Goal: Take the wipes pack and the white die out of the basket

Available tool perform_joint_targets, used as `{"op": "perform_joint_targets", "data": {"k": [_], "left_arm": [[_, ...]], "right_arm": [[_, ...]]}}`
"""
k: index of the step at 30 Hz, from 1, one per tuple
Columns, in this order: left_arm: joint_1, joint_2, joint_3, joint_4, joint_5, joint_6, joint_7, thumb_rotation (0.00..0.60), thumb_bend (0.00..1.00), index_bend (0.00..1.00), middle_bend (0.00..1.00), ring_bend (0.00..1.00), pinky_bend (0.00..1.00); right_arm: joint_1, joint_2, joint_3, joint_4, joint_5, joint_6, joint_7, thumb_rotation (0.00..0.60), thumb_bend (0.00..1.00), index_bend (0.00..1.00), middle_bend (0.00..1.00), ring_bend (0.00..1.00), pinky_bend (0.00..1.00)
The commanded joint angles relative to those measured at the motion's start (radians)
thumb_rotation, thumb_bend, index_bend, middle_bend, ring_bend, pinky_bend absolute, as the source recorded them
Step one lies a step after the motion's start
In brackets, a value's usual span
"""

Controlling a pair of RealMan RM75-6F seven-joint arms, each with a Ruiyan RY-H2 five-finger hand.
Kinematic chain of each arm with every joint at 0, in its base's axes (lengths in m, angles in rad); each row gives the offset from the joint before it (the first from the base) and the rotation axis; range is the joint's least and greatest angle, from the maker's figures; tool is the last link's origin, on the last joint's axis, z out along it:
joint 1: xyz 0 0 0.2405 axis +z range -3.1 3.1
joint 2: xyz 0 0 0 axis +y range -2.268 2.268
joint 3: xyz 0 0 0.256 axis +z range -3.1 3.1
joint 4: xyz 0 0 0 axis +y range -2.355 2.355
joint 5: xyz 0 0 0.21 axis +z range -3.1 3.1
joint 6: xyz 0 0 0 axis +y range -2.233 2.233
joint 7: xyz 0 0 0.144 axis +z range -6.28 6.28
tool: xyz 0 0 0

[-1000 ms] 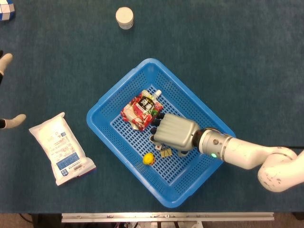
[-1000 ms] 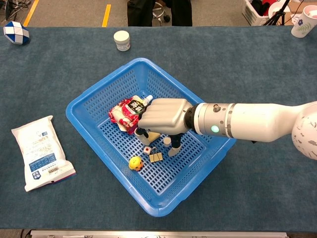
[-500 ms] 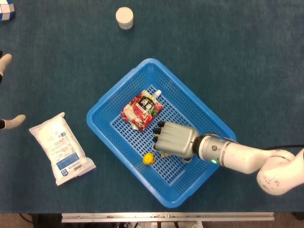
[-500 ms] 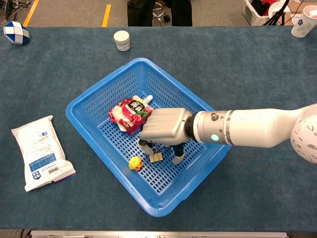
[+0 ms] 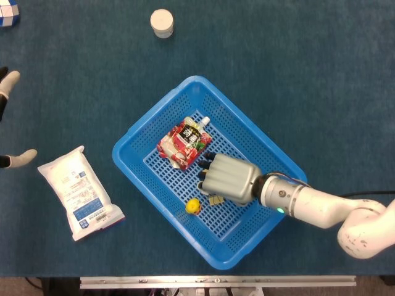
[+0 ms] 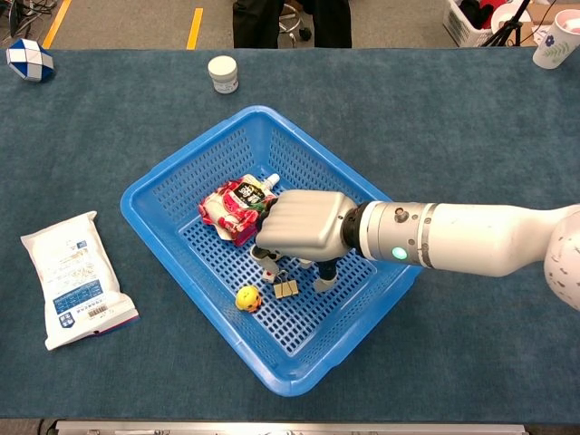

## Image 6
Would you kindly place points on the blue perforated plastic basket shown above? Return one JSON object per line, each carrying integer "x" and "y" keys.
{"x": 317, "y": 149}

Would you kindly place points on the white snack bag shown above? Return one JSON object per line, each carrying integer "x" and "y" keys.
{"x": 77, "y": 276}

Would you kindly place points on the black tripod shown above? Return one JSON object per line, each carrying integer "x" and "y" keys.
{"x": 509, "y": 25}

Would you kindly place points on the aluminium frame rail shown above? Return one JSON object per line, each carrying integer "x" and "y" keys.
{"x": 272, "y": 428}

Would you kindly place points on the person in black trousers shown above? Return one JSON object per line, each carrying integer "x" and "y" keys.
{"x": 254, "y": 22}

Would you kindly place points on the gold binder clip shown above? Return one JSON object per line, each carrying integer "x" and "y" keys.
{"x": 286, "y": 289}

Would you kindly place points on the metal swivel stool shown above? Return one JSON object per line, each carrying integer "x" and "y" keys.
{"x": 292, "y": 20}

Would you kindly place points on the yellow toy ball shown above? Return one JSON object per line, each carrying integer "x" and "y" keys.
{"x": 247, "y": 298}

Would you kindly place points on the white slotted storage basket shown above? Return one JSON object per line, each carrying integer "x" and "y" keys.
{"x": 460, "y": 27}

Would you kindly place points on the teal felt table cloth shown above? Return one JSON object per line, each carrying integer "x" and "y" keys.
{"x": 476, "y": 136}

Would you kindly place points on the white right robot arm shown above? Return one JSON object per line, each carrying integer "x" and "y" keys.
{"x": 476, "y": 235}

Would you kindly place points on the blue white snake puzzle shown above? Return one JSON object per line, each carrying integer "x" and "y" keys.
{"x": 29, "y": 59}

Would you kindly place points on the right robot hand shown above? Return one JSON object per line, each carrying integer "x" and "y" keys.
{"x": 301, "y": 224}

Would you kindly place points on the white round jar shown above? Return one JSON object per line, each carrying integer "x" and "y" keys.
{"x": 222, "y": 72}

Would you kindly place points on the red fruit jelly pouch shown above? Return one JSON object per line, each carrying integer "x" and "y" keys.
{"x": 231, "y": 208}

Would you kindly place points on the flower print paper cup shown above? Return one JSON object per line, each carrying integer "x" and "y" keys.
{"x": 553, "y": 41}

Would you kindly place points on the white die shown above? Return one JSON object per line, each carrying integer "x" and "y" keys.
{"x": 271, "y": 275}

